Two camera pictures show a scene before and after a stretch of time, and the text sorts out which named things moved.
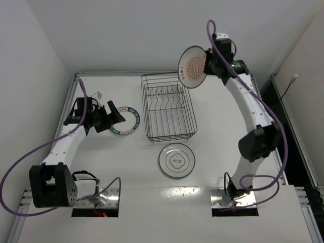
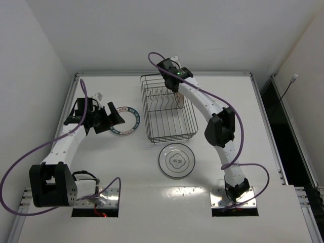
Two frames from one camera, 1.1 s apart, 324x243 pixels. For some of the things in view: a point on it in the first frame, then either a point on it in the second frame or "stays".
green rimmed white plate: (132, 121) stays
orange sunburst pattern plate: (191, 67) → (179, 99)
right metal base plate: (219, 199) stays
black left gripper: (102, 120) stays
